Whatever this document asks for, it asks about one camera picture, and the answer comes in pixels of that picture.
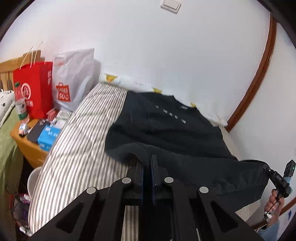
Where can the red paper bag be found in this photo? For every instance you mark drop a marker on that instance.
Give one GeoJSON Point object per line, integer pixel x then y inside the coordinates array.
{"type": "Point", "coordinates": [34, 92]}

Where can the white plastic shopping bag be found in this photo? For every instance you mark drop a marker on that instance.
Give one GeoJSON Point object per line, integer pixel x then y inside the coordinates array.
{"type": "Point", "coordinates": [74, 76]}

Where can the small red and white box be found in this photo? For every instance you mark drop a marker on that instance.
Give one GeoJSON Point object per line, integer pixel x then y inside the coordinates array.
{"type": "Point", "coordinates": [52, 114]}

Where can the white ribbed box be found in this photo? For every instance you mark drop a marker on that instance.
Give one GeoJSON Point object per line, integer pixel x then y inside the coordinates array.
{"type": "Point", "coordinates": [63, 115]}

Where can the brown wooden door frame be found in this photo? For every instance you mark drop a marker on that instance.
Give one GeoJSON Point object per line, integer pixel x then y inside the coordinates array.
{"type": "Point", "coordinates": [256, 76]}

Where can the green bedsheet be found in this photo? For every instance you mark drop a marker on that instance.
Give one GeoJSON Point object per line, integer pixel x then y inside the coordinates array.
{"type": "Point", "coordinates": [9, 150]}

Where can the striped quilted mat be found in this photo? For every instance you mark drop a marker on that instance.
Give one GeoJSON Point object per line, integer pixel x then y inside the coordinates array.
{"type": "Point", "coordinates": [81, 150]}

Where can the plastic bottle with green label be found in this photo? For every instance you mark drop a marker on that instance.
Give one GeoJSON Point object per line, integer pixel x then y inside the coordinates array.
{"type": "Point", "coordinates": [22, 109]}

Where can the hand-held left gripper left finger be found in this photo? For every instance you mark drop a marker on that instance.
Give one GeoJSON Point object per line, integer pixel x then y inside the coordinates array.
{"type": "Point", "coordinates": [141, 176]}

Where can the blue tissue box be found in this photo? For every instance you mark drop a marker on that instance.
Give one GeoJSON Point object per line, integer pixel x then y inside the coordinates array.
{"type": "Point", "coordinates": [47, 139]}

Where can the wooden nightstand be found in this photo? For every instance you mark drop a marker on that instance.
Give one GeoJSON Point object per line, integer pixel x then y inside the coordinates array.
{"type": "Point", "coordinates": [27, 150]}

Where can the person's right hand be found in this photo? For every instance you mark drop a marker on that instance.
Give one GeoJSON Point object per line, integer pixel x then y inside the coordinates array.
{"type": "Point", "coordinates": [274, 206]}

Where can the wooden headboard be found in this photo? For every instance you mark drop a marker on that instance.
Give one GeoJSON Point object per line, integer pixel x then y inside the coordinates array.
{"type": "Point", "coordinates": [7, 67]}

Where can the black smartphone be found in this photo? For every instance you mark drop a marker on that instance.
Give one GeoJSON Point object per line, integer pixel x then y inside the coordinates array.
{"type": "Point", "coordinates": [35, 133]}

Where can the person's right forearm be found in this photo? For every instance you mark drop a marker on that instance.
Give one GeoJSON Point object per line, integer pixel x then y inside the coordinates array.
{"type": "Point", "coordinates": [269, 228]}

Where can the white light switch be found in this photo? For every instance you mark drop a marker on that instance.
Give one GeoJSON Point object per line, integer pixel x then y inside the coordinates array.
{"type": "Point", "coordinates": [171, 5]}

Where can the white round stool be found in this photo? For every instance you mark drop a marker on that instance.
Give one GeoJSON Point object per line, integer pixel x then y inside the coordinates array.
{"type": "Point", "coordinates": [33, 183]}

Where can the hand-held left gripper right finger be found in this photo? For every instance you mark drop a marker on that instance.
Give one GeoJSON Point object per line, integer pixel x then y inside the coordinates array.
{"type": "Point", "coordinates": [154, 176]}

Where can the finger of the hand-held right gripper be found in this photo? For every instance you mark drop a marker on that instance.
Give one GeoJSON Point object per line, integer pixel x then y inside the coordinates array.
{"type": "Point", "coordinates": [267, 168]}

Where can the black sweatshirt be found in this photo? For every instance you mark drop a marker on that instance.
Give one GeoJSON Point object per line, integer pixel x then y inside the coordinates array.
{"type": "Point", "coordinates": [173, 129]}

